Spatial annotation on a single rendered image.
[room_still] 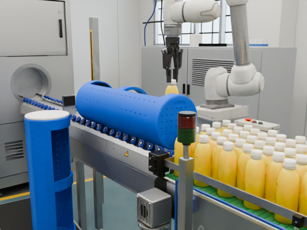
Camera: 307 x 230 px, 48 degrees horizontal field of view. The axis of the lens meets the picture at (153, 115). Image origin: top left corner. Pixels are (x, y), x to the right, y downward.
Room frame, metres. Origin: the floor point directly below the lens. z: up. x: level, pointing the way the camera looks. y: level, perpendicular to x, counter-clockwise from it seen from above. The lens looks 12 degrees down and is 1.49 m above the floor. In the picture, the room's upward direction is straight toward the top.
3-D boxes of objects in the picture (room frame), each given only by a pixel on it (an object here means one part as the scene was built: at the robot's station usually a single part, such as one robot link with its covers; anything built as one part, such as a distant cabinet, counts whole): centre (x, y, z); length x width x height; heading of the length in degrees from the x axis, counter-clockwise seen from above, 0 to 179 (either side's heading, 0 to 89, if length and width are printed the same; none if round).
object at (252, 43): (3.53, -1.01, 1.48); 0.24 x 0.12 x 0.08; 40
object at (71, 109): (2.70, 0.67, 1.00); 0.10 x 0.04 x 0.15; 128
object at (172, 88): (1.83, -0.10, 1.18); 0.07 x 0.07 x 0.20
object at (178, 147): (1.47, -0.13, 1.00); 0.07 x 0.07 x 0.20
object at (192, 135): (1.13, -0.11, 1.18); 0.06 x 0.06 x 0.05
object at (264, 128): (1.67, -0.51, 1.05); 0.20 x 0.10 x 0.10; 38
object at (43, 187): (2.18, 0.69, 0.59); 0.28 x 0.28 x 0.88
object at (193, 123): (1.13, -0.11, 1.23); 0.06 x 0.06 x 0.04
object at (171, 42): (1.82, -0.10, 1.47); 0.08 x 0.07 x 0.09; 128
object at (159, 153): (1.49, -0.03, 0.95); 0.10 x 0.07 x 0.10; 128
